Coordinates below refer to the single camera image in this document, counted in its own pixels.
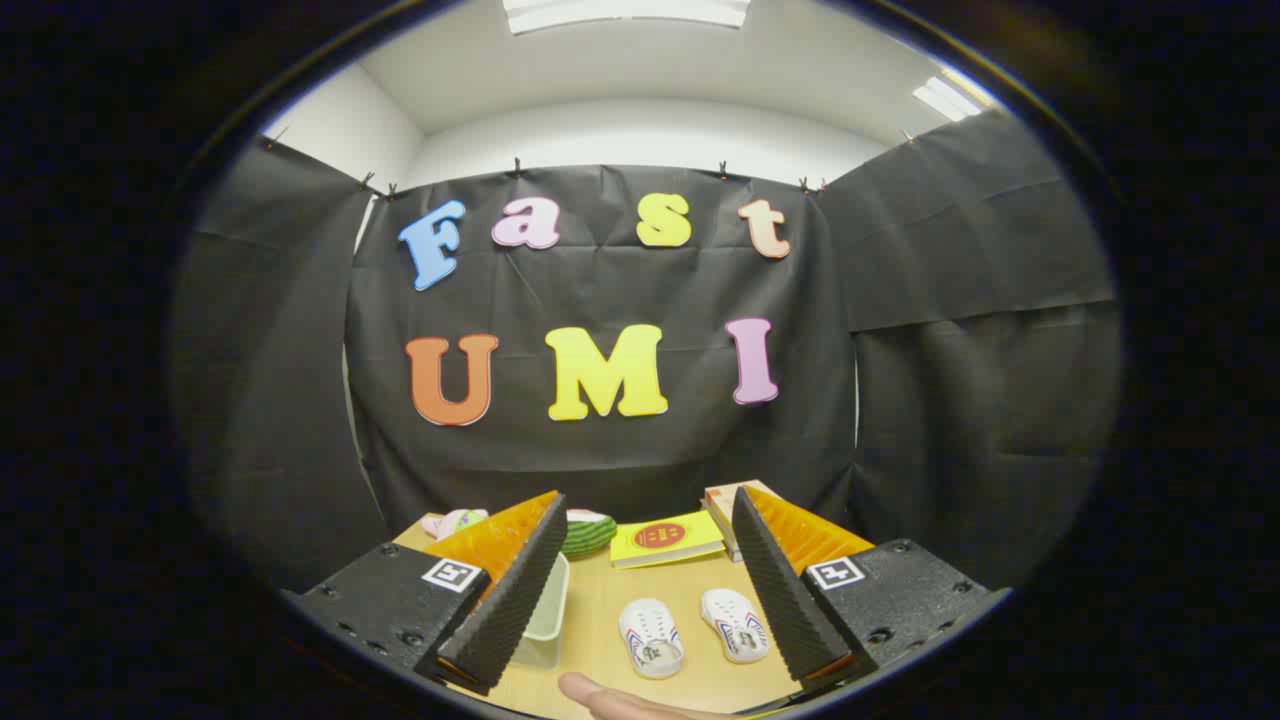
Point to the watermelon slice plush toy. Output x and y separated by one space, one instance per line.
590 535

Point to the black backdrop cloth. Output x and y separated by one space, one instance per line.
620 285

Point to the beige cover book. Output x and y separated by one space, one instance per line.
722 498

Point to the pink and green plush toy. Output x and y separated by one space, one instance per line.
455 521

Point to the yellow book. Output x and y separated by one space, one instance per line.
665 540

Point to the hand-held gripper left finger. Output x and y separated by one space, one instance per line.
520 590

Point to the white canvas shoe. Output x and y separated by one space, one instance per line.
732 625
650 640

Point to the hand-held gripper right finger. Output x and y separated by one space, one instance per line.
780 590

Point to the small ceiling light panel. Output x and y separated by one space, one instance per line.
945 98

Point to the beige fabric storage box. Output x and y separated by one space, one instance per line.
548 620

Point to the long ceiling light panel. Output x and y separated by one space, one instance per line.
625 12

